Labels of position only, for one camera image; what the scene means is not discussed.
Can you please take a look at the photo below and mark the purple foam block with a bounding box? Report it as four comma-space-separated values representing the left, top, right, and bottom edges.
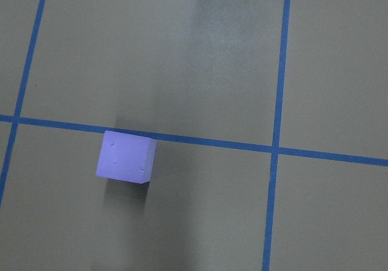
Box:
96, 130, 156, 184

